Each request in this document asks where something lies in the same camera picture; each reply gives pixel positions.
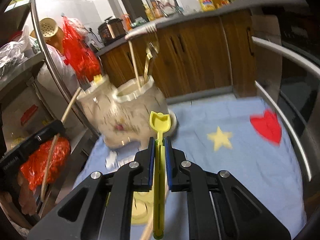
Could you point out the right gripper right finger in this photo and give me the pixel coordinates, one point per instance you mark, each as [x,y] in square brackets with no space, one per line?
[219,206]

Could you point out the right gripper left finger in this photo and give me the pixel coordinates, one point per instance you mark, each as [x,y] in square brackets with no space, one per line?
[100,207]

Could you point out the yellow plastic spoon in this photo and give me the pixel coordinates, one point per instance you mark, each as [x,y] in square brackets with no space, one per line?
[160,123]

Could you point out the wooden kitchen cabinets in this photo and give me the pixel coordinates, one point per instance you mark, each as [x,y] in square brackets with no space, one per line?
[197,54]

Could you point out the orange red bag lower left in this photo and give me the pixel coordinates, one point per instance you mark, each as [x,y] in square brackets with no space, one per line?
[33,168]

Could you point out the blue cartoon cloth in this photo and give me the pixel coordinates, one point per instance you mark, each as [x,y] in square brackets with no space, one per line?
[218,135]

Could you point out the cream floral ceramic utensil holder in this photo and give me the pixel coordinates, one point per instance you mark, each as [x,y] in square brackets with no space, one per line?
[122,114]

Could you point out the red plastic bag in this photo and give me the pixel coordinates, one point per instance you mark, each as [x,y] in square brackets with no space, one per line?
[78,54]

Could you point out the wooden chopstick in holder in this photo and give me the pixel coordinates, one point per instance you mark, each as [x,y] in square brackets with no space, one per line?
[134,64]

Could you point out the yellow plastic colander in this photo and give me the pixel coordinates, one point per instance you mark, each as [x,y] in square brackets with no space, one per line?
[48,27]

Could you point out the black electric pressure cooker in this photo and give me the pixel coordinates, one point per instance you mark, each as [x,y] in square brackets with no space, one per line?
[111,30]

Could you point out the gold fork in holder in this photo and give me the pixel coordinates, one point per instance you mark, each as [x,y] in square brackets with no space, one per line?
[152,50]

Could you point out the white towel on counter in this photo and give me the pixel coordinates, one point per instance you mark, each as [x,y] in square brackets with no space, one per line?
[147,28]

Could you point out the yellow cooking oil bottle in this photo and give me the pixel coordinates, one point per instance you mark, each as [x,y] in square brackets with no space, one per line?
[207,5]

